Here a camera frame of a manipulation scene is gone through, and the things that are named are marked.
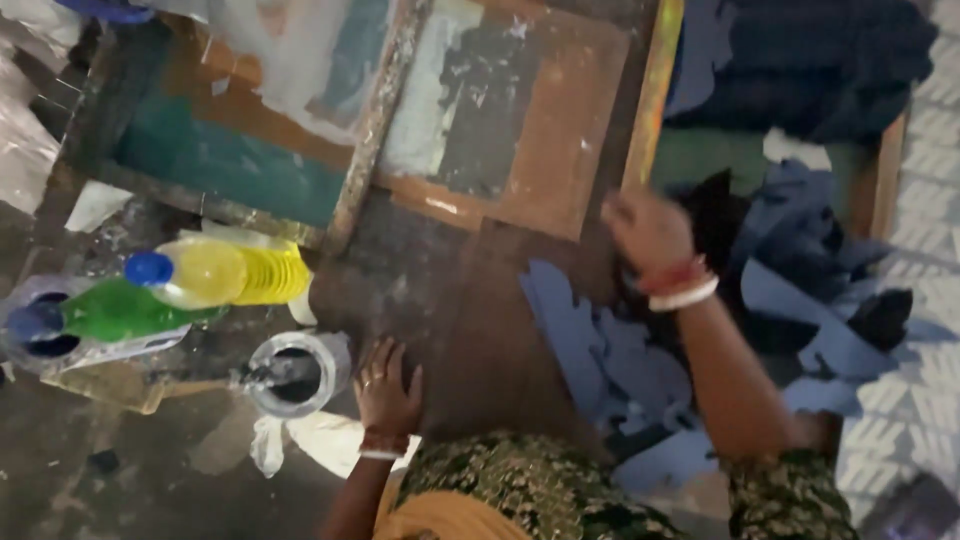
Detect person's left hand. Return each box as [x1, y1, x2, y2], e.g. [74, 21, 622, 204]
[354, 337, 425, 440]

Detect person's right hand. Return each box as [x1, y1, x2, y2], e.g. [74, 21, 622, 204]
[600, 187, 706, 290]

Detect red and white wrist bangles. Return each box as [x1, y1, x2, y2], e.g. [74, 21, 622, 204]
[637, 255, 721, 314]
[358, 426, 412, 461]

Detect green cloth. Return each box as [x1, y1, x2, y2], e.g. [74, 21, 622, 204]
[651, 127, 875, 200]

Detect yellow wooden bar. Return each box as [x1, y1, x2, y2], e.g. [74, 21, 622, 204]
[621, 0, 685, 192]

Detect heap of blue fabric pieces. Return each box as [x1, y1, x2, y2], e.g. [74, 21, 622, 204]
[517, 161, 960, 496]

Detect dark navy fabric heap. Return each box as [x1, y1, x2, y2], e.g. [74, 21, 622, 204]
[663, 0, 939, 147]

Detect wooden board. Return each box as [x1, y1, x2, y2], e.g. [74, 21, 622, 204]
[847, 112, 912, 241]

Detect black fabric piece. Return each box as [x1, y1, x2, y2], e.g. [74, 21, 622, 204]
[847, 288, 916, 354]

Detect green patterned garment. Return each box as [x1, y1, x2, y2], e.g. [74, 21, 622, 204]
[390, 431, 860, 540]

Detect yellow scarf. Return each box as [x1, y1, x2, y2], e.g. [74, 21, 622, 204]
[371, 480, 534, 540]

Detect white rag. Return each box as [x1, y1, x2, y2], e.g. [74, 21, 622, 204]
[249, 411, 421, 481]

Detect yellow bottle with blue cap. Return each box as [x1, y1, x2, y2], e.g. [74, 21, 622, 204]
[123, 236, 312, 312]

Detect green bottle with dark cap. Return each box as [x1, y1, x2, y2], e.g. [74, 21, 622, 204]
[6, 277, 226, 346]

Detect white paper scrap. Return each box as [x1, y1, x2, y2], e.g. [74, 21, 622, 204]
[63, 180, 135, 234]

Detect wooden ink spatula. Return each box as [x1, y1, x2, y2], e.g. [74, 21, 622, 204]
[41, 360, 234, 415]

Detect blue plastic object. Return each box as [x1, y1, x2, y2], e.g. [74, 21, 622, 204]
[56, 0, 155, 24]

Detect clear plastic sheet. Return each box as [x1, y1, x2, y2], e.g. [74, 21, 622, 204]
[0, 0, 84, 219]

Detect brown wooden printing frame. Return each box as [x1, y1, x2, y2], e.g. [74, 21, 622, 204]
[375, 0, 661, 243]

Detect teal mesh printing frame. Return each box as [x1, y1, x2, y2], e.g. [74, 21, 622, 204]
[63, 0, 435, 252]

